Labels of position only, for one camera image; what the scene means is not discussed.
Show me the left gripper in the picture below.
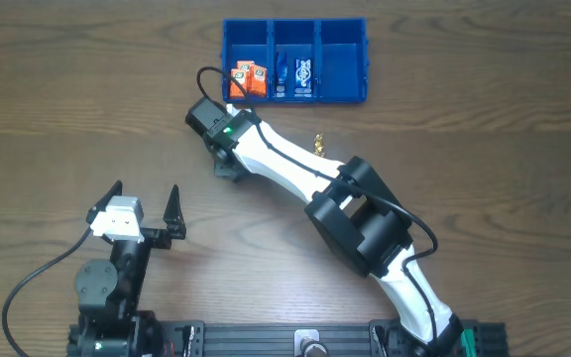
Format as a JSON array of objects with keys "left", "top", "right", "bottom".
[{"left": 85, "top": 179, "right": 187, "bottom": 251}]

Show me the blue candy pack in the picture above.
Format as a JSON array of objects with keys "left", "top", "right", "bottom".
[
  {"left": 274, "top": 50, "right": 289, "bottom": 99},
  {"left": 293, "top": 58, "right": 313, "bottom": 98}
]

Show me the blue tray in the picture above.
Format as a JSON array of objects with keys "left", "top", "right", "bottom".
[{"left": 221, "top": 17, "right": 369, "bottom": 105}]

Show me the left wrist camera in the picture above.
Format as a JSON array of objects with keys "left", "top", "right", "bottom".
[{"left": 89, "top": 195, "right": 146, "bottom": 244}]

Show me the mounting rail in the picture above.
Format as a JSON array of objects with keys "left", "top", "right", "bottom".
[{"left": 66, "top": 319, "right": 509, "bottom": 357}]

